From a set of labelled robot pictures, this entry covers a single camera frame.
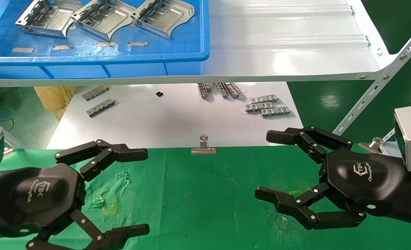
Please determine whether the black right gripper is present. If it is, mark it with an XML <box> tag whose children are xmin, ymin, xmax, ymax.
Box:
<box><xmin>255</xmin><ymin>126</ymin><xmax>411</xmax><ymax>230</ymax></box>

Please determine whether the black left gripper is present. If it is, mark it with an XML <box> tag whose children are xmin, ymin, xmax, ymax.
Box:
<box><xmin>0</xmin><ymin>140</ymin><xmax>150</xmax><ymax>250</ymax></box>

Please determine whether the stamped metal bracket part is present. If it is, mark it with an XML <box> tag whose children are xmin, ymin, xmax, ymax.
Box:
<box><xmin>72</xmin><ymin>0</ymin><xmax>136</xmax><ymax>41</ymax></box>
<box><xmin>16</xmin><ymin>0</ymin><xmax>83</xmax><ymax>38</ymax></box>
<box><xmin>131</xmin><ymin>0</ymin><xmax>195</xmax><ymax>40</ymax></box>

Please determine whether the silver notched clip strip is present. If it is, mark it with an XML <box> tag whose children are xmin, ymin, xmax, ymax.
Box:
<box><xmin>245</xmin><ymin>102</ymin><xmax>274</xmax><ymax>113</ymax></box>
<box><xmin>260</xmin><ymin>107</ymin><xmax>291</xmax><ymax>117</ymax></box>
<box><xmin>250</xmin><ymin>94</ymin><xmax>279</xmax><ymax>103</ymax></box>

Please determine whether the green table cloth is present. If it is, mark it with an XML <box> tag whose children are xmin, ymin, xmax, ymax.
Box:
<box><xmin>0</xmin><ymin>146</ymin><xmax>411</xmax><ymax>250</ymax></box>

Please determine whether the grey metal connector strip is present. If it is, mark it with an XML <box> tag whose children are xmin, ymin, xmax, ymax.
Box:
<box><xmin>82</xmin><ymin>86</ymin><xmax>110</xmax><ymax>101</ymax></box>
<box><xmin>86</xmin><ymin>99</ymin><xmax>116</xmax><ymax>118</ymax></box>

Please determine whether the white perforated shelf crossbar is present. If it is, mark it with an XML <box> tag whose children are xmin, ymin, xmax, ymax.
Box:
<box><xmin>379</xmin><ymin>127</ymin><xmax>405</xmax><ymax>157</ymax></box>

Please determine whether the white shelf board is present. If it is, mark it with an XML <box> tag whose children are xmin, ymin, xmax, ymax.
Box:
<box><xmin>0</xmin><ymin>0</ymin><xmax>398</xmax><ymax>87</ymax></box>

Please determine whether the yellow plastic bag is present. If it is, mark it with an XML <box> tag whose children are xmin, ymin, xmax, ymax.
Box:
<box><xmin>34</xmin><ymin>86</ymin><xmax>78</xmax><ymax>121</ymax></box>

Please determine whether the blue plastic bin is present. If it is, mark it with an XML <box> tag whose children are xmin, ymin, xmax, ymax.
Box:
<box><xmin>0</xmin><ymin>0</ymin><xmax>210</xmax><ymax>80</ymax></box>

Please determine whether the white perforated shelf post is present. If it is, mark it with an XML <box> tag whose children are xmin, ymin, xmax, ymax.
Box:
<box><xmin>332</xmin><ymin>18</ymin><xmax>411</xmax><ymax>136</ymax></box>
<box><xmin>0</xmin><ymin>111</ymin><xmax>20</xmax><ymax>150</ymax></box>

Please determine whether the blue floor cable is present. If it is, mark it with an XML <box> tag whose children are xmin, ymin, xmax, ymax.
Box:
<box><xmin>0</xmin><ymin>114</ymin><xmax>15</xmax><ymax>132</ymax></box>

